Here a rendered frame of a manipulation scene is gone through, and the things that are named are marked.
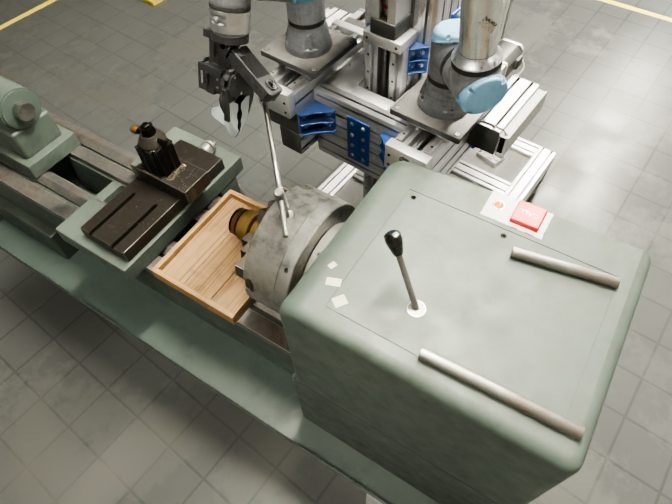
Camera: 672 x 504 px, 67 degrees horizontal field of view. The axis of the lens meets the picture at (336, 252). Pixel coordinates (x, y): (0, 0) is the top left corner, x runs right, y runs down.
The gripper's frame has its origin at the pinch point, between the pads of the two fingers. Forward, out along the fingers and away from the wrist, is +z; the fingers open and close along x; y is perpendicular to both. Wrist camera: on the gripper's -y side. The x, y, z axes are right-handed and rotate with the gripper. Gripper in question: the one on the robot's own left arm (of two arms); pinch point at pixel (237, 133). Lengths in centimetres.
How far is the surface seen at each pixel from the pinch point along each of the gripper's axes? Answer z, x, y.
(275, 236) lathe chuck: 17.7, 4.4, -14.6
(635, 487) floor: 121, -72, -132
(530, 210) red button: 4, -23, -59
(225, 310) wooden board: 51, 4, 0
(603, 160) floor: 69, -228, -75
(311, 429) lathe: 88, -1, -29
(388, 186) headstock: 7.4, -15.9, -30.0
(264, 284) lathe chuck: 28.0, 9.0, -15.7
